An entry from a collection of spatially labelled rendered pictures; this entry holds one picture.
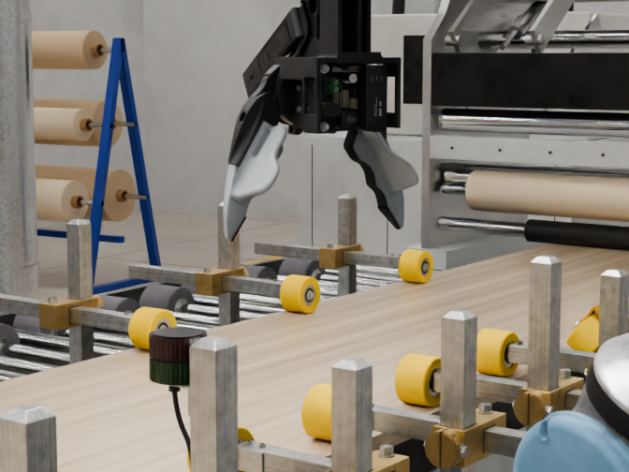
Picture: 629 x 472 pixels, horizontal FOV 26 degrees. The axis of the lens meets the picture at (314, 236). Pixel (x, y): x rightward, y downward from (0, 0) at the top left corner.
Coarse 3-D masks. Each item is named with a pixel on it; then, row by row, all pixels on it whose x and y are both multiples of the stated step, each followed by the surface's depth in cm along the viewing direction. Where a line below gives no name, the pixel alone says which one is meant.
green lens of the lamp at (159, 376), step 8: (152, 360) 140; (152, 368) 139; (160, 368) 138; (168, 368) 138; (176, 368) 138; (184, 368) 138; (152, 376) 140; (160, 376) 139; (168, 376) 138; (176, 376) 138; (184, 376) 138; (168, 384) 138; (176, 384) 138; (184, 384) 138
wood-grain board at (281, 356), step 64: (512, 256) 378; (576, 256) 378; (256, 320) 287; (320, 320) 287; (384, 320) 287; (512, 320) 287; (576, 320) 287; (0, 384) 232; (64, 384) 232; (128, 384) 232; (256, 384) 232; (384, 384) 232; (64, 448) 194; (128, 448) 194; (320, 448) 194
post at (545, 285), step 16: (544, 256) 198; (544, 272) 197; (560, 272) 198; (544, 288) 197; (560, 288) 199; (544, 304) 197; (560, 304) 199; (544, 320) 197; (560, 320) 200; (528, 336) 199; (544, 336) 198; (528, 352) 200; (544, 352) 198; (528, 368) 200; (544, 368) 198; (528, 384) 200; (544, 384) 199
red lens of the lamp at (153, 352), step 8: (152, 336) 139; (200, 336) 139; (152, 344) 139; (160, 344) 138; (168, 344) 138; (176, 344) 138; (184, 344) 138; (192, 344) 138; (152, 352) 139; (160, 352) 138; (168, 352) 138; (176, 352) 138; (184, 352) 138; (168, 360) 138; (176, 360) 138; (184, 360) 138
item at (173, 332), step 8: (168, 328) 142; (176, 328) 142; (184, 328) 142; (192, 328) 142; (160, 336) 138; (168, 336) 138; (176, 336) 138; (184, 336) 138; (192, 336) 138; (160, 360) 139; (176, 392) 142; (176, 400) 142; (176, 408) 141; (176, 416) 141; (184, 432) 141
